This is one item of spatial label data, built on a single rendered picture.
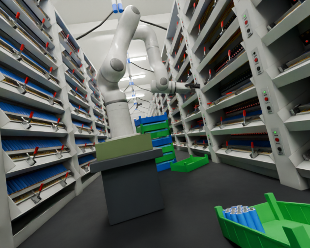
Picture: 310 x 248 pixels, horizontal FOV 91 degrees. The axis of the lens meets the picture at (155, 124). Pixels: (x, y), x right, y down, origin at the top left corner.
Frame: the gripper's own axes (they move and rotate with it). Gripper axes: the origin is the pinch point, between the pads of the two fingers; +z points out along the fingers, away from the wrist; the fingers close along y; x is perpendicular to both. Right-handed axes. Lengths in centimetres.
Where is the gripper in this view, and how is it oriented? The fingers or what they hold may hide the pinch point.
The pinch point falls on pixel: (196, 88)
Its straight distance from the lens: 111.6
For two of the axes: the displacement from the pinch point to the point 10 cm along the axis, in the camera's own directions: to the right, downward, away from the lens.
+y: 0.9, -1.0, -9.9
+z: 10.0, 0.2, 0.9
